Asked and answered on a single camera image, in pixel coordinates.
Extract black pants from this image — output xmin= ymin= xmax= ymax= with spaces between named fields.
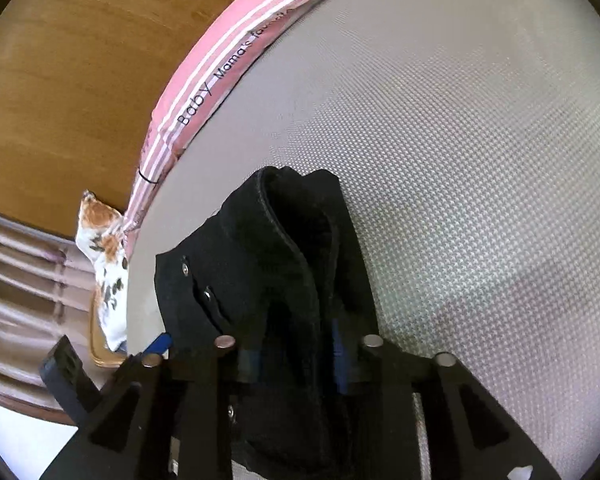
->
xmin=155 ymin=167 xmax=379 ymax=479

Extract woven rattan tray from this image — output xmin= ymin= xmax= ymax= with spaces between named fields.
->
xmin=88 ymin=288 xmax=126 ymax=370

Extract striped pink curtain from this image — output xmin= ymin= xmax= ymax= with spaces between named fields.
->
xmin=0 ymin=217 xmax=105 ymax=424

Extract floral pillow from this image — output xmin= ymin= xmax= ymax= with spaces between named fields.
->
xmin=74 ymin=191 xmax=129 ymax=351

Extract wooden headboard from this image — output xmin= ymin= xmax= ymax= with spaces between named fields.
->
xmin=0 ymin=0 xmax=233 ymax=237

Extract beige textured mattress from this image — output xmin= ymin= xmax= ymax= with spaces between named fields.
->
xmin=128 ymin=0 xmax=600 ymax=479

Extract pink striped baby blanket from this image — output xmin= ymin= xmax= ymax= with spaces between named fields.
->
xmin=121 ymin=0 xmax=321 ymax=254

